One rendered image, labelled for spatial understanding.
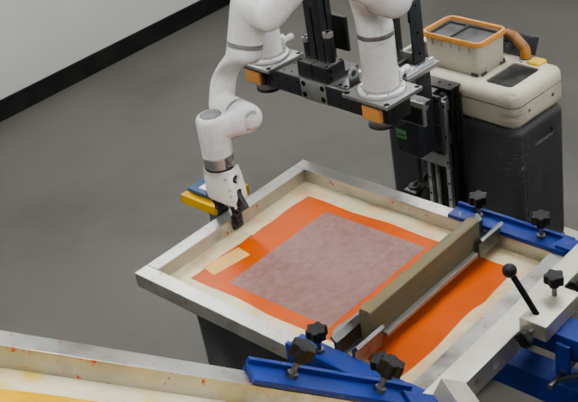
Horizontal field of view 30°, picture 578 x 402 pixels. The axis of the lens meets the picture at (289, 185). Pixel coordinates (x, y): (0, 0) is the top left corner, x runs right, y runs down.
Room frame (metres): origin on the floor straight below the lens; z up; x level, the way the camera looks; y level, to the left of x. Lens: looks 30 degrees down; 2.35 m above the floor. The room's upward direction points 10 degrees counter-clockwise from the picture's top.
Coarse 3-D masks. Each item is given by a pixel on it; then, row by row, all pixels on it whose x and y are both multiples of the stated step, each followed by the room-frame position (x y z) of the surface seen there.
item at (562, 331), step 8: (568, 320) 1.59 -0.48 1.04; (576, 320) 1.59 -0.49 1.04; (560, 328) 1.57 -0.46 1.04; (568, 328) 1.57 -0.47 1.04; (576, 328) 1.56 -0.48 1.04; (552, 336) 1.56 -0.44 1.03; (560, 336) 1.55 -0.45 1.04; (568, 336) 1.55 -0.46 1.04; (576, 336) 1.54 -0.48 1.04; (536, 344) 1.59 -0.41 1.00; (544, 344) 1.58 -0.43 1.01; (552, 344) 1.56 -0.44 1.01; (568, 344) 1.54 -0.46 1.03; (576, 344) 1.53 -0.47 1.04; (576, 352) 1.53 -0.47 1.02; (576, 360) 1.53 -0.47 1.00
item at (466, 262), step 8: (472, 256) 1.91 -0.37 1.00; (464, 264) 1.88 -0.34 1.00; (456, 272) 1.86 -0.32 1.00; (440, 280) 1.84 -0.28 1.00; (448, 280) 1.84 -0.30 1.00; (432, 288) 1.82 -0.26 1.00; (440, 288) 1.82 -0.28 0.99; (424, 296) 1.79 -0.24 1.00; (432, 296) 1.80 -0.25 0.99; (416, 304) 1.77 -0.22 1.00; (424, 304) 1.78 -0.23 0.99; (408, 312) 1.75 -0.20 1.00; (400, 320) 1.73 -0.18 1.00; (392, 328) 1.71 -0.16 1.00
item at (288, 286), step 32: (256, 256) 2.10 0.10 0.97; (288, 256) 2.08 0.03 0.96; (224, 288) 1.99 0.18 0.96; (256, 288) 1.97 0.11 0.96; (288, 288) 1.95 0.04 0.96; (320, 288) 1.93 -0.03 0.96; (352, 288) 1.92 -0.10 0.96; (288, 320) 1.84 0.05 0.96; (320, 320) 1.82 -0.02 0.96; (416, 320) 1.77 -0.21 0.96; (448, 320) 1.75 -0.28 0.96; (416, 352) 1.67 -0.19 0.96
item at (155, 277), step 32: (256, 192) 2.33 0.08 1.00; (288, 192) 2.36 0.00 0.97; (352, 192) 2.29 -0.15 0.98; (384, 192) 2.23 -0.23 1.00; (224, 224) 2.21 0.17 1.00; (448, 224) 2.08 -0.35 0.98; (160, 256) 2.11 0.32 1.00; (192, 256) 2.13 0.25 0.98; (544, 256) 1.89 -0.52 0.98; (160, 288) 2.00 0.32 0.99; (192, 288) 1.96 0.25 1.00; (512, 288) 1.78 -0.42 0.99; (224, 320) 1.85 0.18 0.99; (256, 320) 1.81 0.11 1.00; (480, 320) 1.69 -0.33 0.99; (448, 352) 1.62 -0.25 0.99; (416, 384) 1.54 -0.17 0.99
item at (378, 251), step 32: (288, 224) 2.22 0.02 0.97; (320, 224) 2.19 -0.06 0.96; (352, 224) 2.17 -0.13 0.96; (384, 224) 2.15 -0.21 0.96; (320, 256) 2.06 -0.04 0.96; (352, 256) 2.04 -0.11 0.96; (384, 256) 2.02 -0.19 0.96; (416, 256) 2.00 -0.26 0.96; (448, 288) 1.86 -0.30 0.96; (480, 288) 1.84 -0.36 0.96
